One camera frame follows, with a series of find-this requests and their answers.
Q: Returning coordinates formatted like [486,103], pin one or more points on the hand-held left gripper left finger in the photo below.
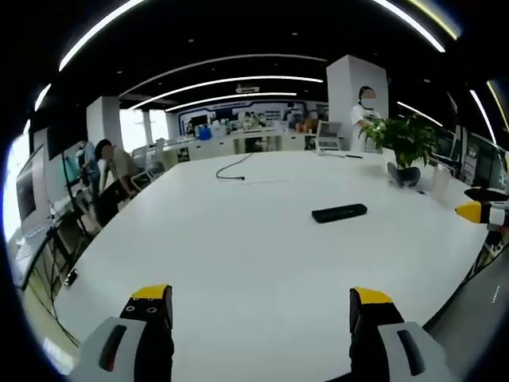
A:
[119,338]

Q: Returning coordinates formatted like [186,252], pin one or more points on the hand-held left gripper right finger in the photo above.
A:
[391,338]

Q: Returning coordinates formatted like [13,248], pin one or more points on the black remote control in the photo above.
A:
[339,212]

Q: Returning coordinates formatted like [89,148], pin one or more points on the clear plastic bottle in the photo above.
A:
[441,181]

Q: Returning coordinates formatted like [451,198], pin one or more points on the small black device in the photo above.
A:
[71,277]

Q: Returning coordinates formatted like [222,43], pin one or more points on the green potted plant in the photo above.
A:
[403,149]

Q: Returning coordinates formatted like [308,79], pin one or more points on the black pen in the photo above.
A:
[354,156]

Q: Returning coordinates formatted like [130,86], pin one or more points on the computer monitor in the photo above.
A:
[31,191]

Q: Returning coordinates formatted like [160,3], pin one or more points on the white mesh chair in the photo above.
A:
[145,167]

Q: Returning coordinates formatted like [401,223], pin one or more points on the blue box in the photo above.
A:
[204,133]

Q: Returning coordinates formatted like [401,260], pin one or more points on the white counter cabinet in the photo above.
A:
[246,141]

